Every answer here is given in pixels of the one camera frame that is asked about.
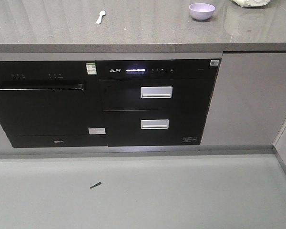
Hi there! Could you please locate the small black floor scrap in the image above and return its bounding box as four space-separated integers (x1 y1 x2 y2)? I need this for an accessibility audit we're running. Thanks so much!
90 182 102 189

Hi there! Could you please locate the grey cabinet door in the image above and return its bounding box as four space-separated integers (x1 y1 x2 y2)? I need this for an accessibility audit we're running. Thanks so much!
201 52 286 146

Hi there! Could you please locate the upper silver drawer handle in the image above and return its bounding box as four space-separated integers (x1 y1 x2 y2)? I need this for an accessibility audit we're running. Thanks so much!
140 86 173 99

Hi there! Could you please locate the purple plastic bowl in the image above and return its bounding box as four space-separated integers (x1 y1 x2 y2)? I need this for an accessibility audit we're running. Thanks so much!
189 3 216 21

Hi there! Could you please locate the black built-in disinfection cabinet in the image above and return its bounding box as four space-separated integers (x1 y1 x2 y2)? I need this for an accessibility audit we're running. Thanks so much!
96 59 220 146

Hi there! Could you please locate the black built-in dishwasher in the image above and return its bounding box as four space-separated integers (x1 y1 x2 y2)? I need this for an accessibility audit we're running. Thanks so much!
0 61 107 148

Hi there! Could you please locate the lower silver drawer handle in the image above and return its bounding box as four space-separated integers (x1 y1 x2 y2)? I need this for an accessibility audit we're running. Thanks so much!
141 119 169 130

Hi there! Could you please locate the silver drawer handle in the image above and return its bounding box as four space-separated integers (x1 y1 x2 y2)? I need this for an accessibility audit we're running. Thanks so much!
140 86 173 99
141 119 169 130

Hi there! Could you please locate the white rice cooker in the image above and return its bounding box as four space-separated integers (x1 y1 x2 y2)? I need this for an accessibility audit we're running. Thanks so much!
232 0 271 7

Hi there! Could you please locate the mint green plastic spoon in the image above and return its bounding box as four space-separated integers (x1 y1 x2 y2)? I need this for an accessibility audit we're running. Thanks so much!
96 10 106 24

